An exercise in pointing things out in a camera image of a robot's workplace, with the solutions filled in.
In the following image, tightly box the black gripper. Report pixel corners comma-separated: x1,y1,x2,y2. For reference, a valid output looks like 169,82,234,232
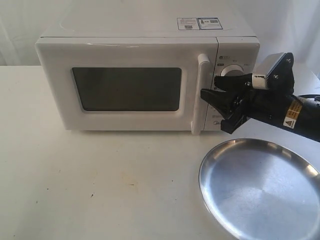
200,73,292,133

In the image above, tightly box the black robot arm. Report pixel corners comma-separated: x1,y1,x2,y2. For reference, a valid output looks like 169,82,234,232
200,73,320,142

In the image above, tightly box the white microwave oven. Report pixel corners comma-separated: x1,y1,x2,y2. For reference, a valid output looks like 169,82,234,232
36,0,260,133

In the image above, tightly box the upper white control knob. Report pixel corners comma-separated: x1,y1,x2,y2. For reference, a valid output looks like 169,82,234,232
220,64,244,77

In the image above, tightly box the white and blue warning sticker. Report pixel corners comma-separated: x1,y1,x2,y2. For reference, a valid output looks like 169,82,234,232
177,17,223,31

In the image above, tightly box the round stainless steel tray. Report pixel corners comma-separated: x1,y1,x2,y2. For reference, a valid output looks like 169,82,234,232
198,138,320,240

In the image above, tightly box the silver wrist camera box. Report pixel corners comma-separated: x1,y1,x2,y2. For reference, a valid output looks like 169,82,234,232
252,52,295,93

